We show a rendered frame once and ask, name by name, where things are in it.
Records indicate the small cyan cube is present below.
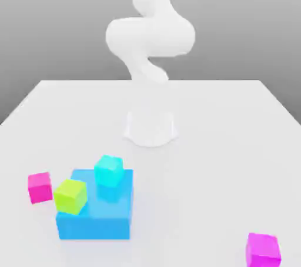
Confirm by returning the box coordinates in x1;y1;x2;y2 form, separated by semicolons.
93;154;125;189

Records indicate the small magenta cube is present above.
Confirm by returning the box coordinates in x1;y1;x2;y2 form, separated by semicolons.
245;232;282;267

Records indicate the small lime green cube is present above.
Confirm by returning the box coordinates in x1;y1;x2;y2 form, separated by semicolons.
53;178;88;216

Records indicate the small pink cube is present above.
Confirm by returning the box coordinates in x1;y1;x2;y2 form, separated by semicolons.
27;171;53;205

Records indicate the large blue box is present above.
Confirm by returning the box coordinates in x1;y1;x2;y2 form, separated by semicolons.
55;168;134;241

